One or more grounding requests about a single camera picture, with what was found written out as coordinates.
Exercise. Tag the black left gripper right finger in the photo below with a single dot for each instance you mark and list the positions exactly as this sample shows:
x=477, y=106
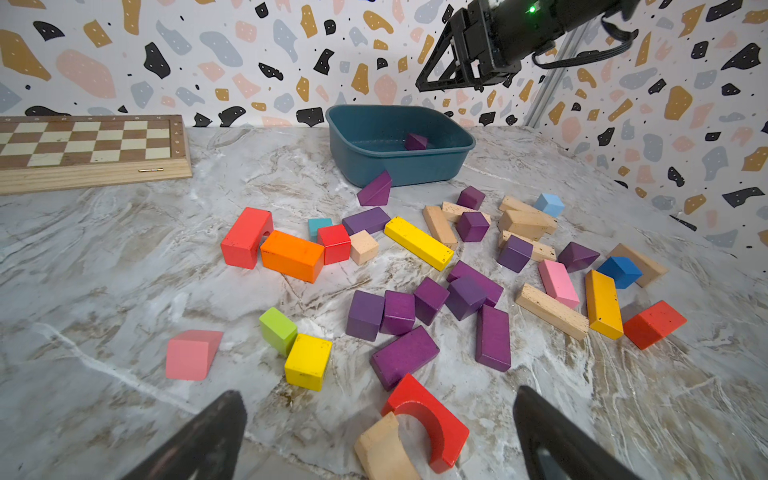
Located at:
x=555, y=448

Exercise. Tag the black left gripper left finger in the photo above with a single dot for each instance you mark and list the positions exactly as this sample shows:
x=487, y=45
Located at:
x=207, y=447

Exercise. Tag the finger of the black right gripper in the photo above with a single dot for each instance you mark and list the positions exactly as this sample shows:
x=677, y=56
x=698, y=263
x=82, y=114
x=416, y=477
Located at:
x=445, y=68

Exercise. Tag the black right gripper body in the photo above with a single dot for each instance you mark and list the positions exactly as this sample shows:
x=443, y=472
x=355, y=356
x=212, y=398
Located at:
x=490, y=41

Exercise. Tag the dark purple triangular block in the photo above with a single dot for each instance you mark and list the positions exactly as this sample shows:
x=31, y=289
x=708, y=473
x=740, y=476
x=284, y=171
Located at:
x=415, y=142

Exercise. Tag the purple cube block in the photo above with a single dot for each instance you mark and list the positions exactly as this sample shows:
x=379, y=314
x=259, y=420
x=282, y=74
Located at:
x=472, y=226
x=472, y=198

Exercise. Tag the purple triangular prism block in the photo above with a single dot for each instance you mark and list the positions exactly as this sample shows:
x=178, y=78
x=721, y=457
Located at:
x=377, y=192

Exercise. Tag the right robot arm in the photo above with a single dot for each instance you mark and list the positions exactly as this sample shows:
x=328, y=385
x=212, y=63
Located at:
x=558, y=17

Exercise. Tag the teal plastic storage bin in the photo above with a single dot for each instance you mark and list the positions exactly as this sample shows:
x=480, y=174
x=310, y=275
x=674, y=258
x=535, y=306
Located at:
x=366, y=140

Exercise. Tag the red arch block front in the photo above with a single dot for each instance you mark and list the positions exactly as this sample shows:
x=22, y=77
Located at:
x=448, y=435

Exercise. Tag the red arch block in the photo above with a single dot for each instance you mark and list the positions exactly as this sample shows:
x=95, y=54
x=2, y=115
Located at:
x=448, y=435
x=241, y=245

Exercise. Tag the pink wedge block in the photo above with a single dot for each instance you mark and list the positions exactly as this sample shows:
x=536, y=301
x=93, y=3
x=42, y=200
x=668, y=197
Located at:
x=191, y=354

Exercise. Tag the purple upright rectangular block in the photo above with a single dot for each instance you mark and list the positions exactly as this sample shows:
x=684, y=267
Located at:
x=493, y=339

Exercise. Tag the natural wood long plank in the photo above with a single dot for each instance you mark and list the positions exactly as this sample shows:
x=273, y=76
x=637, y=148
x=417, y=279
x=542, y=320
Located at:
x=552, y=311

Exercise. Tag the yellow orange long block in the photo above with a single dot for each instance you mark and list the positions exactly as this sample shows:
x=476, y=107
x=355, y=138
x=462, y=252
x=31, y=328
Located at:
x=602, y=305

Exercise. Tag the yellow cube block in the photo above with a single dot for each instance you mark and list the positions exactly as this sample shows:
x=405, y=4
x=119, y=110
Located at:
x=307, y=362

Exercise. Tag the lime green cube block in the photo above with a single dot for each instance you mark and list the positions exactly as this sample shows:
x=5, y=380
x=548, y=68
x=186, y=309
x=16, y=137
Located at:
x=278, y=330

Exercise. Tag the red wedge block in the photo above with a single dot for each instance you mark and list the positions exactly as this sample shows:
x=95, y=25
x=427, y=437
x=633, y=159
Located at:
x=653, y=324

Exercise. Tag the pink rectangular block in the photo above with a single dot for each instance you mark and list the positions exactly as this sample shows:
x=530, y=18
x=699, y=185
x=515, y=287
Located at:
x=557, y=283

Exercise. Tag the natural wood long block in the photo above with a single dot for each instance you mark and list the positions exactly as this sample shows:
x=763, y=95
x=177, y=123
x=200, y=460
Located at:
x=439, y=227

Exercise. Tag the purple flat block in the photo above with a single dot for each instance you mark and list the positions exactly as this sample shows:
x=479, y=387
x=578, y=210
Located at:
x=372, y=221

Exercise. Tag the natural wood arch block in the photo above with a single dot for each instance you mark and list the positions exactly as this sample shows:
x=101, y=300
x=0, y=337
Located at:
x=381, y=451

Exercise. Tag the light blue cube block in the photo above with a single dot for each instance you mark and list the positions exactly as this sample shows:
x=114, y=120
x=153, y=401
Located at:
x=549, y=204

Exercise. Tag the natural wood thick block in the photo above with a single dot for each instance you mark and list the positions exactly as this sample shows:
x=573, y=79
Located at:
x=527, y=224

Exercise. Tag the natural wood small cube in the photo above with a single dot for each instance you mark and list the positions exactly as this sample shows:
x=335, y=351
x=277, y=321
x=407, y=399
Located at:
x=363, y=247

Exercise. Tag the natural wood plank block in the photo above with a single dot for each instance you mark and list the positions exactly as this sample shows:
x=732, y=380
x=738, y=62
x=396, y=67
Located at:
x=651, y=270

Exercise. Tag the red cube block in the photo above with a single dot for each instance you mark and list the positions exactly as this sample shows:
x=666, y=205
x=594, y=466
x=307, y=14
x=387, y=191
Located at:
x=336, y=242

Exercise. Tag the teal small cube block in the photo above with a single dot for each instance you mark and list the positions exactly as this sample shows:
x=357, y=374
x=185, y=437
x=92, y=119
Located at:
x=315, y=224

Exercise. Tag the orange rectangular block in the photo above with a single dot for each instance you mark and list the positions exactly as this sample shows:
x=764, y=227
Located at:
x=293, y=256

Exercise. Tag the wooden chessboard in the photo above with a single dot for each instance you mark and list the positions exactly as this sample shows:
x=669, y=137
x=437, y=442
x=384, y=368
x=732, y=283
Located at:
x=50, y=153

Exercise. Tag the aluminium corner post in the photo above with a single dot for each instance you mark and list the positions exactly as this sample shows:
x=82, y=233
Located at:
x=567, y=48

